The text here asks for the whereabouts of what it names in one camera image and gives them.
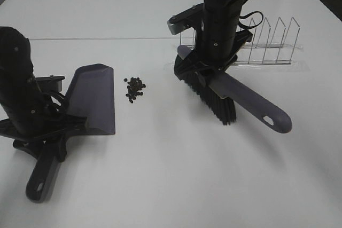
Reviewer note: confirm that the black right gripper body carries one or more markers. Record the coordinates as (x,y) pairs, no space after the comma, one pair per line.
(221,36)

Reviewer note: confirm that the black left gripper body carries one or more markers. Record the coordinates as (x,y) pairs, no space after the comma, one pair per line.
(35,115)

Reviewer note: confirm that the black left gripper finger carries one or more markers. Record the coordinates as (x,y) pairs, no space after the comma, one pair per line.
(33,148)
(55,147)

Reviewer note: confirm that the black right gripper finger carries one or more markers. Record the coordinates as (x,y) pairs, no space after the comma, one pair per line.
(203,78)
(225,64)

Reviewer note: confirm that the grey hand brush black bristles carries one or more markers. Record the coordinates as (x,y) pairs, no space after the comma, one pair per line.
(224,91)

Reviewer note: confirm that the grey plastic dustpan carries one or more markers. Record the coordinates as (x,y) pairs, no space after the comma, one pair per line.
(90,94)

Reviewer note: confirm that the pile of coffee beans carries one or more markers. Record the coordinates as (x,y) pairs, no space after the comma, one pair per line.
(134,88)

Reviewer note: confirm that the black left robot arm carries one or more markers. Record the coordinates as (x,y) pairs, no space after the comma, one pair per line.
(16,63)

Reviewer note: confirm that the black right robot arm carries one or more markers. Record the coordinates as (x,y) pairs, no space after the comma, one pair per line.
(219,36)

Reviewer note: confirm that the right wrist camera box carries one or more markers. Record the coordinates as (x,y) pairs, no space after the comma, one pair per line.
(190,18)

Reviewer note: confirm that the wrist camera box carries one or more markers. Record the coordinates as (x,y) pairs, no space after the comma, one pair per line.
(50,83)
(190,18)

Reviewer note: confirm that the metal wire dish rack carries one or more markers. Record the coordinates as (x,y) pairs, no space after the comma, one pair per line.
(273,43)

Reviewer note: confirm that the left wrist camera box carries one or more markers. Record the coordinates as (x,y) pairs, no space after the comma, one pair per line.
(50,83)

